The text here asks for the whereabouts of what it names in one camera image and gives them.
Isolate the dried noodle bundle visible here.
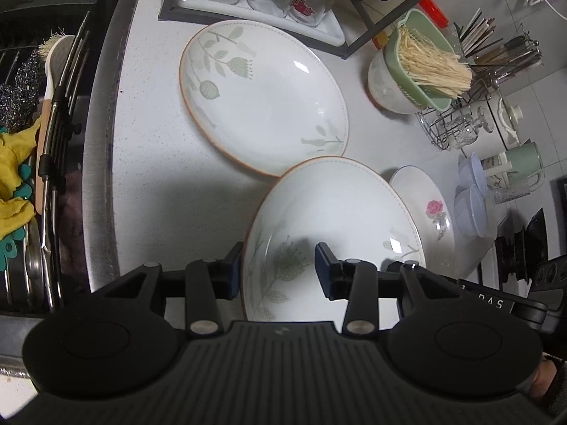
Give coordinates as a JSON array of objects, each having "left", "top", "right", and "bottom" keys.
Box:
[{"left": 398, "top": 25, "right": 473, "bottom": 99}]

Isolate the white plate green floral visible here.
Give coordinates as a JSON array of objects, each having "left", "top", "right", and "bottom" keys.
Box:
[
  {"left": 241, "top": 157, "right": 426, "bottom": 328},
  {"left": 179, "top": 20, "right": 349, "bottom": 177}
]

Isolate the white electric cooker pot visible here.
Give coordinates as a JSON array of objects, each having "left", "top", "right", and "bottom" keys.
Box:
[{"left": 487, "top": 93, "right": 524, "bottom": 149}]

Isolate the dish brush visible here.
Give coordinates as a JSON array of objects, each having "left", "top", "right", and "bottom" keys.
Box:
[{"left": 35, "top": 34, "right": 75, "bottom": 214}]

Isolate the black metal shelf rack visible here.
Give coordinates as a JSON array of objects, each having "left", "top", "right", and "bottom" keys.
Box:
[{"left": 158, "top": 0, "right": 421, "bottom": 60}]

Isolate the clear plastic bowl near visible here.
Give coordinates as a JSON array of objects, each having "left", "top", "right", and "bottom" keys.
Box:
[{"left": 454, "top": 186, "right": 488, "bottom": 238}]

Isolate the green electric kettle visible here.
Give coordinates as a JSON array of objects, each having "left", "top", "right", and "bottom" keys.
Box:
[{"left": 482, "top": 141, "right": 545, "bottom": 193}]

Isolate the green colander basket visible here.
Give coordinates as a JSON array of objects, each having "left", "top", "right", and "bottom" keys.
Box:
[{"left": 384, "top": 9, "right": 473, "bottom": 111}]

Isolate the clear textured glass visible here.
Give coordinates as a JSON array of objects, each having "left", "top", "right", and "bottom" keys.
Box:
[{"left": 492, "top": 184, "right": 530, "bottom": 204}]

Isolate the green utensil holder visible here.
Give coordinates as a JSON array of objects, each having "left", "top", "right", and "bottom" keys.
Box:
[{"left": 454, "top": 9, "right": 542, "bottom": 99}]

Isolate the black gas stove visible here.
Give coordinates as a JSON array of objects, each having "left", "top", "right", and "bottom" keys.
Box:
[{"left": 493, "top": 176, "right": 567, "bottom": 306}]

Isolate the red lid plastic jar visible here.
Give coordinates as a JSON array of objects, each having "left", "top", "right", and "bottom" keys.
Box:
[{"left": 372, "top": 0, "right": 450, "bottom": 50}]

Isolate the person's right hand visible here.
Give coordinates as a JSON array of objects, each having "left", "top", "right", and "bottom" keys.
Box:
[{"left": 529, "top": 358, "right": 557, "bottom": 400}]

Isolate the yellow cloth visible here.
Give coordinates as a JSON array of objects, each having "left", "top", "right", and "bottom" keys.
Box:
[{"left": 0, "top": 118, "right": 41, "bottom": 239}]

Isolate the white plate pink rose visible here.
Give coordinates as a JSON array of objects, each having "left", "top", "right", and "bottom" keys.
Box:
[{"left": 389, "top": 165, "right": 455, "bottom": 275}]

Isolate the white drip tray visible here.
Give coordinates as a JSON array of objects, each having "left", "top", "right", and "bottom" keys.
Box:
[{"left": 175, "top": 0, "right": 345, "bottom": 47}]

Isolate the steel wool scrubber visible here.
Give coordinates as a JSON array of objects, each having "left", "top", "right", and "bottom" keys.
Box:
[{"left": 1, "top": 49, "right": 44, "bottom": 134}]

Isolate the steel sink drying rack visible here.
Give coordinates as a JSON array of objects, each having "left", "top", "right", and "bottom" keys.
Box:
[{"left": 1, "top": 0, "right": 125, "bottom": 318}]

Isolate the wire glass holder rack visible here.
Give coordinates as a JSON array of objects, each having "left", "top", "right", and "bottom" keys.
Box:
[{"left": 416, "top": 99, "right": 494, "bottom": 150}]

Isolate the white ceramic bowl brown rim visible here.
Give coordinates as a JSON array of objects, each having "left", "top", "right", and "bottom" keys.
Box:
[{"left": 367, "top": 51, "right": 421, "bottom": 115}]

